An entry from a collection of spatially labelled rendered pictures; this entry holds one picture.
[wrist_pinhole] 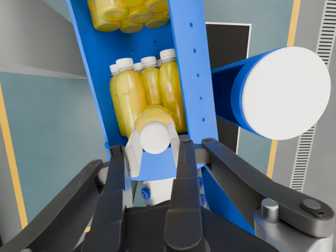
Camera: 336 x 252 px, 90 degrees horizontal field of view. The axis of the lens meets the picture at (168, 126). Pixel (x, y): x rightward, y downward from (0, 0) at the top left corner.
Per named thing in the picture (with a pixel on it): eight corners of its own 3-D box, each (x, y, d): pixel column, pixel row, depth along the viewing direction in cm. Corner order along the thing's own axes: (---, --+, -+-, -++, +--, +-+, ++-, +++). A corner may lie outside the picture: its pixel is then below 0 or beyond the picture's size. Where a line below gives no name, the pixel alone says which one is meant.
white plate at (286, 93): (313, 26, 47) (310, 27, 48) (227, 80, 48) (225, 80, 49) (342, 110, 53) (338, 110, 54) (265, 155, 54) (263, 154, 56)
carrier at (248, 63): (211, 65, 133) (180, 85, 134) (310, 25, 48) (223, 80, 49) (227, 96, 139) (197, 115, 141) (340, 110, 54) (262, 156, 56)
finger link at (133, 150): (139, 176, 16) (131, 178, 16) (142, 150, 23) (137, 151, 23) (132, 147, 15) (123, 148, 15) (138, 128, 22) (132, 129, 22)
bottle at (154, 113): (134, 119, 40) (116, 141, 22) (152, 96, 39) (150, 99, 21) (157, 137, 41) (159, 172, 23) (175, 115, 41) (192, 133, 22)
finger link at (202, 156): (182, 152, 14) (218, 146, 14) (176, 135, 19) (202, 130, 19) (185, 169, 14) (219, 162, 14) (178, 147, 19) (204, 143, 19)
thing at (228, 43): (176, 189, 172) (178, 199, 157) (181, 27, 139) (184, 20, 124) (226, 188, 175) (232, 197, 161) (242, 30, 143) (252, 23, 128)
